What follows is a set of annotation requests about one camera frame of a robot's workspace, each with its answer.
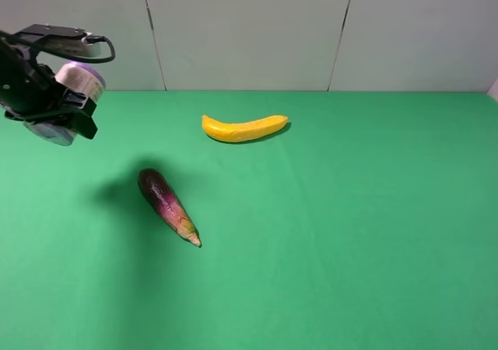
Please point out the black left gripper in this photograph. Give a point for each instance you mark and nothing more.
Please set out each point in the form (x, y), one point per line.
(30, 93)

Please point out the purple eggplant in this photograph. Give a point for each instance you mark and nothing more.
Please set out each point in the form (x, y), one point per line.
(167, 206)

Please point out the yellow banana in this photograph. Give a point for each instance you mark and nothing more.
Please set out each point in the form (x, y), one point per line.
(243, 132)

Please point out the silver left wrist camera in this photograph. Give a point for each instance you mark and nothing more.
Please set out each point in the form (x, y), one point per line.
(66, 40)

